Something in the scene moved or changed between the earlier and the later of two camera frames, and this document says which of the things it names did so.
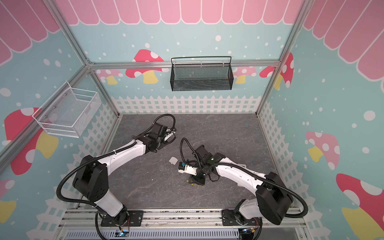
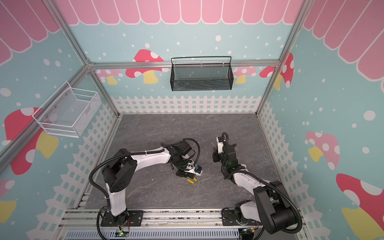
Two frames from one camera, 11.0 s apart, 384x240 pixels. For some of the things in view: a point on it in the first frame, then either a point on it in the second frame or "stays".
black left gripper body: (161, 144) → (181, 172)
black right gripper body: (196, 177) → (227, 149)
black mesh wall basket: (185, 77) stays
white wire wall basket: (69, 113) stays
